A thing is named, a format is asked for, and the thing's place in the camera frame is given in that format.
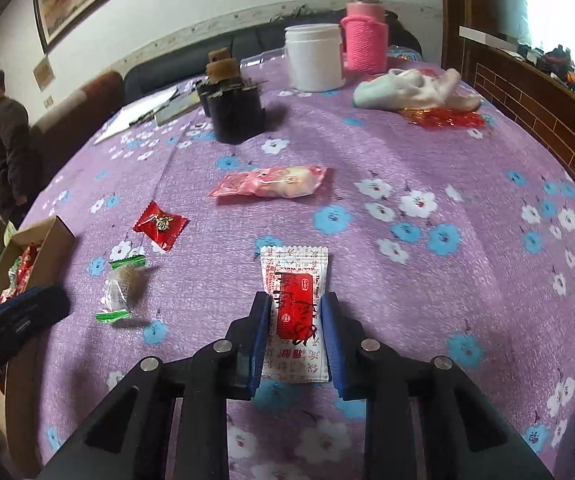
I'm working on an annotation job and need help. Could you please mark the white paper sheet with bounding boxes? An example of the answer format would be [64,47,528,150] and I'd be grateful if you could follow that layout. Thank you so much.
[94,87,180,146]

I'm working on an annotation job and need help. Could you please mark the white board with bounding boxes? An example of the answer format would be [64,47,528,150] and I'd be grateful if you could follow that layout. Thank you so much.
[459,25,518,46]

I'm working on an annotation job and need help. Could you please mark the red plastic wrapper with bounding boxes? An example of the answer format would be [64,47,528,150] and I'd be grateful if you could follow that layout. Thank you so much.
[400,105,485,131]

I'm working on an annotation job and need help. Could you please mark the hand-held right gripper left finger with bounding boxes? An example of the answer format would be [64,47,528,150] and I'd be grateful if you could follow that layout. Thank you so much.
[34,290,273,480]

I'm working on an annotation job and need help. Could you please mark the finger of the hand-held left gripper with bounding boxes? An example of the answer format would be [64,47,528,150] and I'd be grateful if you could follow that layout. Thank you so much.
[0,285,71,391]

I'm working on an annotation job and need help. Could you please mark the white cloth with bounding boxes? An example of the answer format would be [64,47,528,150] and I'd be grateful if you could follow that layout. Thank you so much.
[352,68,482,112]

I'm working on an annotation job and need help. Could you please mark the white plastic jar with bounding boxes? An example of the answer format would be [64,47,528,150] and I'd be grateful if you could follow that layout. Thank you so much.
[284,23,347,92]

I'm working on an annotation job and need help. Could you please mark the pink and white snack packet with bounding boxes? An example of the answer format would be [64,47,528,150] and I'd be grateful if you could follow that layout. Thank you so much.
[208,164,328,201]

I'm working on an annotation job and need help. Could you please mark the bottle with pink knit sleeve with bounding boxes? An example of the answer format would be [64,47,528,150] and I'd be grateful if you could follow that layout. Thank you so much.
[340,0,389,73]

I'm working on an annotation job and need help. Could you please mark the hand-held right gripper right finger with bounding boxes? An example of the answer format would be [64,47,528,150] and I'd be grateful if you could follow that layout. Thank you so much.
[320,291,555,480]

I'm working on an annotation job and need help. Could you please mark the small wall plaque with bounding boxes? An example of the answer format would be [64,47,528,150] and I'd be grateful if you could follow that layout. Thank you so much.
[33,56,55,92]

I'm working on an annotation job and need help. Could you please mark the white sachet with red label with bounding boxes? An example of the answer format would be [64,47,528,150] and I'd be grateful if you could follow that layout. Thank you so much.
[260,245,331,385]

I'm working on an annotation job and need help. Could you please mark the dark sofa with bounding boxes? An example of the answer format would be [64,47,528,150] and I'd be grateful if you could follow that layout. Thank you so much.
[124,7,348,96]

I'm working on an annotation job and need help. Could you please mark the black bag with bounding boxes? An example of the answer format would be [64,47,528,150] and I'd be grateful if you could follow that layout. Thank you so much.
[382,10,423,56]

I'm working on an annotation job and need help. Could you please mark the brown wooden cabinet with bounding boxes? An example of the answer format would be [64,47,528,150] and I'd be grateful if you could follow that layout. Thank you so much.
[440,0,575,221]

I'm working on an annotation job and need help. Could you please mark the dark bottle with cork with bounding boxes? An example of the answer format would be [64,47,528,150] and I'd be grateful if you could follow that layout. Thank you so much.
[196,48,266,143]

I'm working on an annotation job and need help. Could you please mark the red wrapped candy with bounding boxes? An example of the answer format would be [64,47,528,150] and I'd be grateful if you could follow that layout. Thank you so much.
[133,201,189,252]

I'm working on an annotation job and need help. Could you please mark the brown chair back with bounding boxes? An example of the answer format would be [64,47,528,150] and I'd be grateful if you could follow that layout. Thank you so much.
[30,71,125,181]

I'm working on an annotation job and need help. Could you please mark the orange and black tool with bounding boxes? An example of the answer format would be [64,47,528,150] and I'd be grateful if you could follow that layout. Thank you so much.
[542,45,575,96]

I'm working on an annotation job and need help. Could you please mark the clear candy with green ends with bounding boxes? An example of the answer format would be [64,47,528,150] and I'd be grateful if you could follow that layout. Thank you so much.
[96,255,148,323]

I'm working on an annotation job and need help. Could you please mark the grey notebook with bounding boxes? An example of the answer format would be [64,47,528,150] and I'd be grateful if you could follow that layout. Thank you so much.
[154,92,202,127]

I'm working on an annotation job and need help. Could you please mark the brown cardboard box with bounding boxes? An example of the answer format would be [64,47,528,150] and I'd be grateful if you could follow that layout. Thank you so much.
[0,216,75,311]

